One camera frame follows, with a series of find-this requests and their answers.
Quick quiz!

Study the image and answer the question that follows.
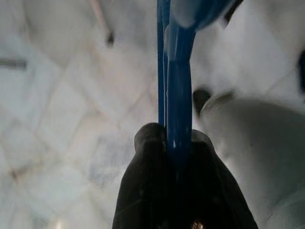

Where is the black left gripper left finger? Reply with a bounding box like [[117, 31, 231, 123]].
[[112, 123, 177, 229]]

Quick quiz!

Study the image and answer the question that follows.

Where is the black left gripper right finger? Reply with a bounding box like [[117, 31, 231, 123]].
[[181, 130, 259, 229]]

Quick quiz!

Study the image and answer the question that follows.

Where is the blue plastic hanger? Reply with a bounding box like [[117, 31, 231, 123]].
[[156, 0, 241, 178]]

